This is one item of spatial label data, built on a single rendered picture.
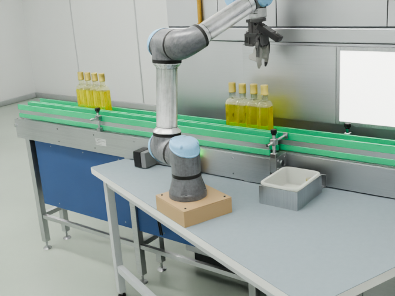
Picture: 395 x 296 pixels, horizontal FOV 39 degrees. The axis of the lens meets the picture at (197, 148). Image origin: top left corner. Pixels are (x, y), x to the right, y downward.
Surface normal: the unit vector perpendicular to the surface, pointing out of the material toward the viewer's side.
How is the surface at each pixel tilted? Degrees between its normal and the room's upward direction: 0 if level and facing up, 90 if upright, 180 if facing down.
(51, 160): 90
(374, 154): 90
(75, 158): 90
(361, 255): 0
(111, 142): 90
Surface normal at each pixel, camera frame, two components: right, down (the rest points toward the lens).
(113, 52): -0.59, 0.28
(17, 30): 0.80, 0.13
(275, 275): -0.07, -0.95
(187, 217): 0.54, 0.22
